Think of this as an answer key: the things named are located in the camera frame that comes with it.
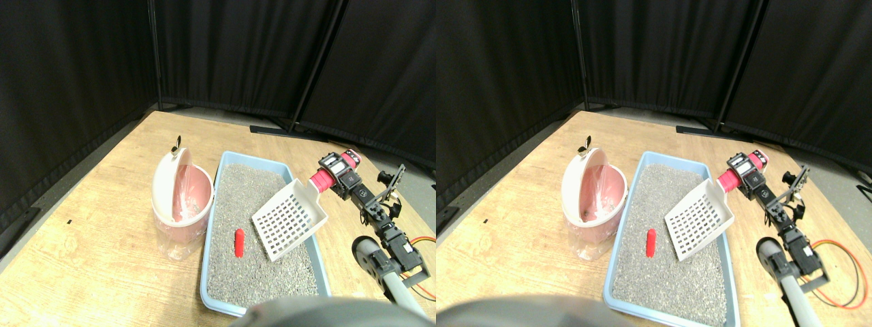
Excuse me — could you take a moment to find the black wire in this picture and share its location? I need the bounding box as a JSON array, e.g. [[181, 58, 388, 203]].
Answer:
[[811, 242, 861, 307]]

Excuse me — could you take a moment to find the white bin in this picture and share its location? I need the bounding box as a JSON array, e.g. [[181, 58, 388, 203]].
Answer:
[[151, 135, 215, 262], [561, 135, 627, 261]]

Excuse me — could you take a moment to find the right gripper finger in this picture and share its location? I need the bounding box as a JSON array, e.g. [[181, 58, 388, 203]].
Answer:
[[319, 153, 350, 179], [726, 153, 757, 179]]

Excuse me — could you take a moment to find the black bracket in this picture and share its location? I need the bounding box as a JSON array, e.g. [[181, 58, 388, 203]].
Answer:
[[371, 163, 407, 206], [782, 164, 813, 206]]

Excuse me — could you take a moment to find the black curtain stand pole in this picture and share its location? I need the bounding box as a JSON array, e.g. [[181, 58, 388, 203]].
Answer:
[[715, 0, 774, 134], [147, 0, 164, 111], [571, 0, 588, 111], [292, 0, 349, 131]]

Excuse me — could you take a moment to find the blue litter tray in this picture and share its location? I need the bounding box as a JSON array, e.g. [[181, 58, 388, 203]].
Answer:
[[603, 151, 741, 327], [200, 151, 333, 318]]

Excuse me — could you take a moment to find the orange wire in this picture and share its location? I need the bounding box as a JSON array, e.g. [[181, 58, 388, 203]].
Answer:
[[807, 238, 869, 309], [401, 236, 436, 301]]

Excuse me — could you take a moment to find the white scoop with red handle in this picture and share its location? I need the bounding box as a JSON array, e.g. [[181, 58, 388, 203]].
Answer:
[[251, 149, 362, 263], [664, 149, 770, 262]]

